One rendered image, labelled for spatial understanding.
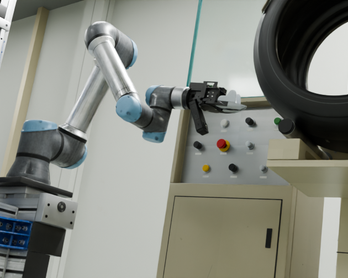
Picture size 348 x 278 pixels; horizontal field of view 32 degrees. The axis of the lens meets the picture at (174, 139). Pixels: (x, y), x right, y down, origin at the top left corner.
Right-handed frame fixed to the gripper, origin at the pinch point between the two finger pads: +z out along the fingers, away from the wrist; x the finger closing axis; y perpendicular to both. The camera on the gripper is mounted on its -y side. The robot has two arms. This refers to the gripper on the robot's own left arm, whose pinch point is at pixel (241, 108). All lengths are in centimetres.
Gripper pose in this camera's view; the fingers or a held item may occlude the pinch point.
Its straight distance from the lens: 187.6
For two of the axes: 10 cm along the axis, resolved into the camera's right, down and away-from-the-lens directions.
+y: 2.5, -9.5, 2.1
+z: 8.3, 1.0, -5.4
